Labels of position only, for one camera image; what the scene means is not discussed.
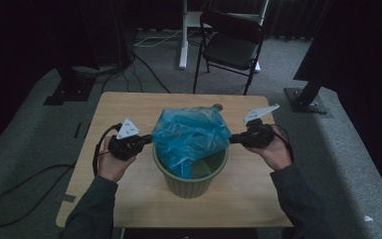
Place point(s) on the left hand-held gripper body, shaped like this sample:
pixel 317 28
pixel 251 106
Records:
pixel 124 146

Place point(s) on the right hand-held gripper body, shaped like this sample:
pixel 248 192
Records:
pixel 260 134

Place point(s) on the blue plastic bag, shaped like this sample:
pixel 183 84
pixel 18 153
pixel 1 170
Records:
pixel 185 136

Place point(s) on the green ribbed plastic bin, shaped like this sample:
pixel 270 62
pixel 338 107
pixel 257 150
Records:
pixel 187 189

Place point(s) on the person's left hand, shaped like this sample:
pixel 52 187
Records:
pixel 111 167

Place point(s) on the person's right hand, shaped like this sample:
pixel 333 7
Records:
pixel 277 154

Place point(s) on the black tape strip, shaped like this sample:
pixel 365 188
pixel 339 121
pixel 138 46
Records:
pixel 77 130

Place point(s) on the metal stand with bolted base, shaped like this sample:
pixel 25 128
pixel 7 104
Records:
pixel 306 99

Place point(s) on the grey tape piece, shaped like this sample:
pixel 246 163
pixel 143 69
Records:
pixel 68 198

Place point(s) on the black folding chair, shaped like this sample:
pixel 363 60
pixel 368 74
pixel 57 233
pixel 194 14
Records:
pixel 232 49

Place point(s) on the dark curtain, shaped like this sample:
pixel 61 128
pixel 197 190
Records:
pixel 361 66

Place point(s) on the small white paper scrap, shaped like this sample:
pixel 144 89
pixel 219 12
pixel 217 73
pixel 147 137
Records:
pixel 368 218

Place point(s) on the black stand with base plate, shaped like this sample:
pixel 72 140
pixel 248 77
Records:
pixel 69 91

